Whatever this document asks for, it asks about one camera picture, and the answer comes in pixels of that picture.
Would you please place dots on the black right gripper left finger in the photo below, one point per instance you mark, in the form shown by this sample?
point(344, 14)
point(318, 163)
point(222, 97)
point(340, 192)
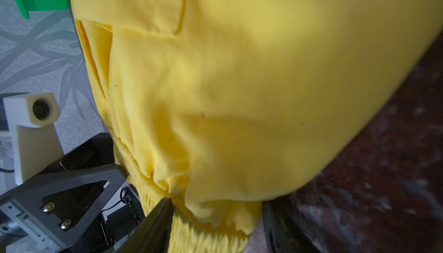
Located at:
point(153, 234)

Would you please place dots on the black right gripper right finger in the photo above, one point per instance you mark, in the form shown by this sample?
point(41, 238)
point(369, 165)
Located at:
point(294, 226)

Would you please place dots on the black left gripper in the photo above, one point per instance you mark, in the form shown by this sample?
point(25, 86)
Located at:
point(78, 204)

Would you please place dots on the yellow shorts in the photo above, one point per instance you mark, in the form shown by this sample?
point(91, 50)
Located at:
point(221, 105)

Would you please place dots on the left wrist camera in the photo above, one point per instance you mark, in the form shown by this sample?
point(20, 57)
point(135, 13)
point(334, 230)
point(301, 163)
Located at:
point(30, 119)

